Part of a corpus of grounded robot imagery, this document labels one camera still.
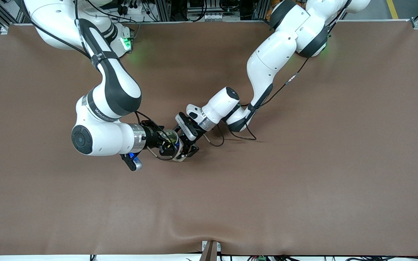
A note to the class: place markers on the brown table mat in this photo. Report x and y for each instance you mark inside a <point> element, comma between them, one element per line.
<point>209,199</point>

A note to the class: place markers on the black equipment rack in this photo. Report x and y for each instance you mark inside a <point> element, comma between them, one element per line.
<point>198,7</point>

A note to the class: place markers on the brown camera mount bracket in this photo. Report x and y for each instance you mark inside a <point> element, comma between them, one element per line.
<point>210,251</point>

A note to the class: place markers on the clear tennis ball can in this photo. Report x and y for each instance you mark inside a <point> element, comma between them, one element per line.
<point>179,155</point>

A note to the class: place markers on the white terminal block row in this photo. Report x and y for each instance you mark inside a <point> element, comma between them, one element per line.
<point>221,16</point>

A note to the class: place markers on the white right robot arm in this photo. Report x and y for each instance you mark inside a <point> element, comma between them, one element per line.
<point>100,141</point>

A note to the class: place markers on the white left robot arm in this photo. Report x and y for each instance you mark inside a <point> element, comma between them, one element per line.
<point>274,54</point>

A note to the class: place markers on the white power strip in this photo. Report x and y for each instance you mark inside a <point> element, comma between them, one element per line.
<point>132,7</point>

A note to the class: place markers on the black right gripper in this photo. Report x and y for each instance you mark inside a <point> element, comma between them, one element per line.
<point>152,135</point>

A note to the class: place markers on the green terminal connector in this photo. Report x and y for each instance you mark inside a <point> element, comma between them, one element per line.
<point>262,258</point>

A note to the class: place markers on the orange objects pile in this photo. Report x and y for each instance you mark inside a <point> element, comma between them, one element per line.
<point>267,16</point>

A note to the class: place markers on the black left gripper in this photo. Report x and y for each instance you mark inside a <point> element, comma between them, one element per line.
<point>188,141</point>

